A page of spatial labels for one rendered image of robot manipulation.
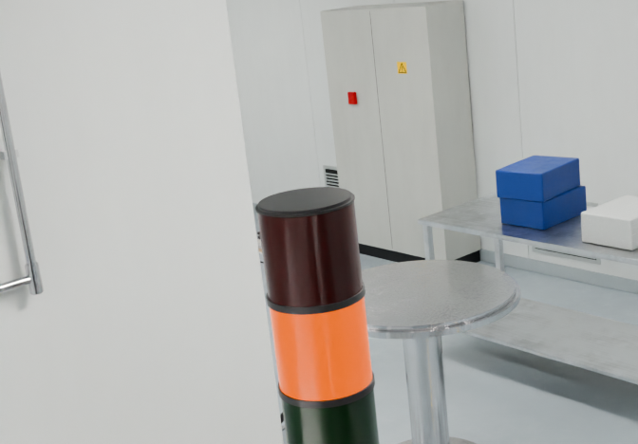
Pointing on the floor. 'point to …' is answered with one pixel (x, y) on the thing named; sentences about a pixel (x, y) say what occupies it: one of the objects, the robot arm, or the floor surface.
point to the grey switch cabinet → (403, 123)
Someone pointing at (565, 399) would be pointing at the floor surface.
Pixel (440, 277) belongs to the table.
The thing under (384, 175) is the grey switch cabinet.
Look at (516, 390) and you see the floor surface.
